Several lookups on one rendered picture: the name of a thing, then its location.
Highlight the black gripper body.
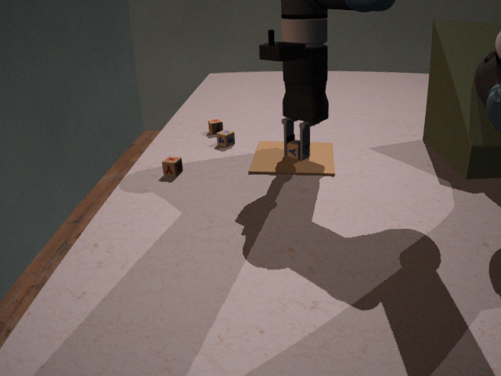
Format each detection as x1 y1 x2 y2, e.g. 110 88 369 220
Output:
259 18 329 123

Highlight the wooden letter block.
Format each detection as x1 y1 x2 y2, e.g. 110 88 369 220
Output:
162 157 183 177
287 140 299 160
217 130 235 147
208 119 223 135

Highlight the tan flat mat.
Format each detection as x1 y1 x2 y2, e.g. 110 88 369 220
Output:
248 141 335 176

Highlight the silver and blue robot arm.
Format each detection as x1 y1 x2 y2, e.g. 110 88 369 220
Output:
281 0 501 132

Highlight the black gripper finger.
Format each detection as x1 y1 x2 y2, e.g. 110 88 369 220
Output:
299 121 319 161
282 117 298 156

